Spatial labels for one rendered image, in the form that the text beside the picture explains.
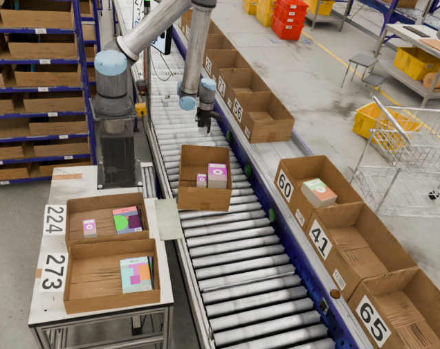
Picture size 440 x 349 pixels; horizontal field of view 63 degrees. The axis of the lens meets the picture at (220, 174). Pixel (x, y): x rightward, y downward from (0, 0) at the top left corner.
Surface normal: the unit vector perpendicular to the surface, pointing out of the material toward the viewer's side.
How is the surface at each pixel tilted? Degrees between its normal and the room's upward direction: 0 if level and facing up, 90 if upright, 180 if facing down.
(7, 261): 0
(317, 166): 89
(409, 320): 3
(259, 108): 89
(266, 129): 91
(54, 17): 91
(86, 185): 0
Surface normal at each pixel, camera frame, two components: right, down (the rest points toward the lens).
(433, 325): -0.95, 0.08
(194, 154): 0.05, 0.63
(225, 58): 0.27, 0.62
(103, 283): 0.12, -0.75
